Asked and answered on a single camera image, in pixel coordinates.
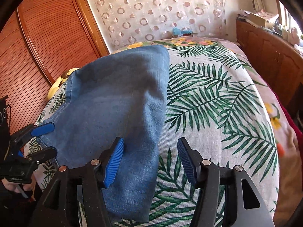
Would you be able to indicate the person's left hand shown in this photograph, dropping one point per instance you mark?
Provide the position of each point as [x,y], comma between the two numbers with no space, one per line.
[29,185]

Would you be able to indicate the yellow plush toy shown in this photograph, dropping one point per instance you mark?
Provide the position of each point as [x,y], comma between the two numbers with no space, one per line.
[59,82]

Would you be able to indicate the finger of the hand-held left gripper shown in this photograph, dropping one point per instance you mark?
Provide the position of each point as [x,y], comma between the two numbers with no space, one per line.
[43,128]
[45,151]

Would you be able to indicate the pale pink container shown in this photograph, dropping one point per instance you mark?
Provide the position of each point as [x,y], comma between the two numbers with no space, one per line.
[294,34]

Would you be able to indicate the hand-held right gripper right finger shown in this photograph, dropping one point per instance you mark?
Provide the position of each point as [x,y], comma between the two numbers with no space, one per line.
[187,160]

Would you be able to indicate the dark red cloth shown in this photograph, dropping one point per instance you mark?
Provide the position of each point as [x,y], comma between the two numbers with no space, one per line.
[287,113]

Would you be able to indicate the window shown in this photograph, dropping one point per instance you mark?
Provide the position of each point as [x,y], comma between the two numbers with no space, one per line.
[287,16]

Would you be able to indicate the leaf printed bed sheet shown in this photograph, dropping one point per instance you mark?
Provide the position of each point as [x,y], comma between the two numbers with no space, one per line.
[213,104]

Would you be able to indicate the stack of books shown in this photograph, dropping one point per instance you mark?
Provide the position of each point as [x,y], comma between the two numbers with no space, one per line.
[242,16]

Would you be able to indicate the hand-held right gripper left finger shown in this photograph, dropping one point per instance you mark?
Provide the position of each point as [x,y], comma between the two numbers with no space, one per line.
[116,160]

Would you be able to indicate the blue denim pants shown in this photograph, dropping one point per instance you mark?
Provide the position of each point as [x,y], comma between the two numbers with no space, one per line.
[113,104]

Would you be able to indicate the cardboard box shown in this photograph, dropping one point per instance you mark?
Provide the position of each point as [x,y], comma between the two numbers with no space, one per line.
[259,19]

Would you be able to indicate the wooden cabinet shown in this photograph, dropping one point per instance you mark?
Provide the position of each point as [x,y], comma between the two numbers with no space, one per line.
[267,49]

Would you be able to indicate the sheer curtain with circles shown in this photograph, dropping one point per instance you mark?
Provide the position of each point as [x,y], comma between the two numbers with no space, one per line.
[156,11]

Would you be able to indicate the blue toy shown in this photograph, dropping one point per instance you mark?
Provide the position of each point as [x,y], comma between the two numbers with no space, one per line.
[181,31]

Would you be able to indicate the floral blanket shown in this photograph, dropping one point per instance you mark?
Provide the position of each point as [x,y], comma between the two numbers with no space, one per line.
[281,132]

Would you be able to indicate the wooden louvered wardrobe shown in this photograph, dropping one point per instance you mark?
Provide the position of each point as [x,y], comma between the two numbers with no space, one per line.
[47,35]

